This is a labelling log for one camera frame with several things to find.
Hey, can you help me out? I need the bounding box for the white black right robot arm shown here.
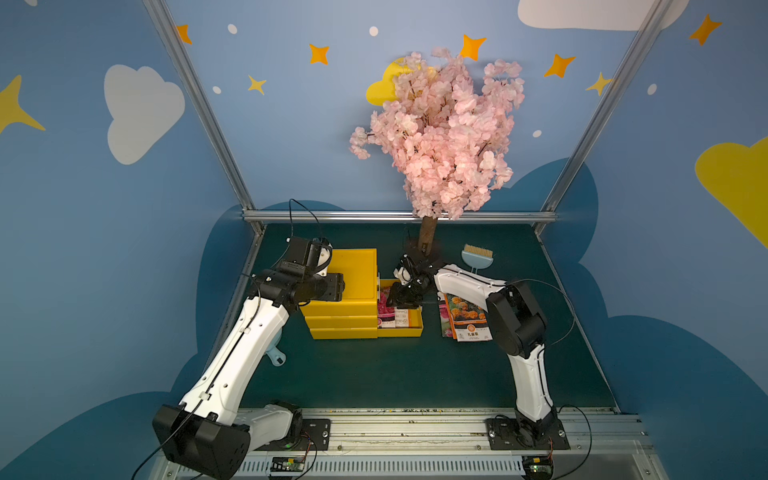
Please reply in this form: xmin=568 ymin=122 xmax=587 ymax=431
xmin=389 ymin=262 xmax=557 ymax=430

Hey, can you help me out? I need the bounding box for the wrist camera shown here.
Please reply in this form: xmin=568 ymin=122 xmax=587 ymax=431
xmin=278 ymin=237 xmax=333 ymax=279
xmin=393 ymin=254 xmax=434 ymax=286

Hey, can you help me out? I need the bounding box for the green circuit board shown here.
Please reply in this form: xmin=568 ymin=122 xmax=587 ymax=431
xmin=522 ymin=456 xmax=554 ymax=480
xmin=269 ymin=457 xmax=306 ymax=476

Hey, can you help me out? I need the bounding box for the yellow plastic drawer cabinet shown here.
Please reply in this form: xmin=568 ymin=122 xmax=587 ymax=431
xmin=301 ymin=249 xmax=379 ymax=340

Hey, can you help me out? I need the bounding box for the light blue hand brush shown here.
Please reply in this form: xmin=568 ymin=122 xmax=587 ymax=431
xmin=461 ymin=244 xmax=494 ymax=273

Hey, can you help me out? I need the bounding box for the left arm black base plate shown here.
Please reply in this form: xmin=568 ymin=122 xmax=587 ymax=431
xmin=257 ymin=418 xmax=332 ymax=451

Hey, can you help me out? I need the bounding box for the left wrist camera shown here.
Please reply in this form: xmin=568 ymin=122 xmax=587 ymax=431
xmin=278 ymin=237 xmax=333 ymax=279

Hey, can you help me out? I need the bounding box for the right aluminium frame post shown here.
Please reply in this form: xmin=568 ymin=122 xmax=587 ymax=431
xmin=534 ymin=0 xmax=674 ymax=237

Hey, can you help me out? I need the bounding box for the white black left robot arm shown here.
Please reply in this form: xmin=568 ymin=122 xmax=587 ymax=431
xmin=152 ymin=271 xmax=345 ymax=479

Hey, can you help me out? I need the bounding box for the left green circuit board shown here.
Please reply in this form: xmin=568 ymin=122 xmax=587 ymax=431
xmin=269 ymin=457 xmax=306 ymax=476

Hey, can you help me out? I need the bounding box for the front aluminium mounting rail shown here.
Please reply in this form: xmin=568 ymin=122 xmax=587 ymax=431
xmin=234 ymin=407 xmax=668 ymax=479

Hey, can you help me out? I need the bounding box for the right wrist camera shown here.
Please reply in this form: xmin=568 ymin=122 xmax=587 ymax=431
xmin=393 ymin=254 xmax=434 ymax=286

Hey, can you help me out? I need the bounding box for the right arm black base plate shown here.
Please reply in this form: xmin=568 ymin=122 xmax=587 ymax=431
xmin=485 ymin=415 xmax=570 ymax=451

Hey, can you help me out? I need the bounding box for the pink flower seed bag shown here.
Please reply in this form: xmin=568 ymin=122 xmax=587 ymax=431
xmin=438 ymin=301 xmax=453 ymax=338
xmin=377 ymin=287 xmax=410 ymax=329

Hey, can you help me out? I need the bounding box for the left aluminium frame post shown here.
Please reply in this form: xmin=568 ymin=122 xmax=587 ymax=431
xmin=143 ymin=0 xmax=255 ymax=216

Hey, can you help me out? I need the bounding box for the right green circuit board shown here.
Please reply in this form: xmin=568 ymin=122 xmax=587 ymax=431
xmin=522 ymin=456 xmax=554 ymax=480

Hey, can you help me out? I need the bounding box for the light blue dustpan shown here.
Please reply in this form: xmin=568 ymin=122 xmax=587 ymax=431
xmin=265 ymin=337 xmax=287 ymax=367

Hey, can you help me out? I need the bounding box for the dark metal tree base plate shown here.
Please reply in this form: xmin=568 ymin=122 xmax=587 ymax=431
xmin=405 ymin=237 xmax=446 ymax=269

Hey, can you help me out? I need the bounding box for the pink blossom artificial tree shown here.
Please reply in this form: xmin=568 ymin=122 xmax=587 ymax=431
xmin=350 ymin=48 xmax=525 ymax=243

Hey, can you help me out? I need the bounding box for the horizontal aluminium frame rail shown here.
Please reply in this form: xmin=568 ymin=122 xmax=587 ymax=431
xmin=243 ymin=210 xmax=557 ymax=224

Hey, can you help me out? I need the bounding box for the aluminium frame post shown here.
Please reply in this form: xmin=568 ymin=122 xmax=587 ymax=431
xmin=534 ymin=0 xmax=674 ymax=237
xmin=143 ymin=0 xmax=255 ymax=216

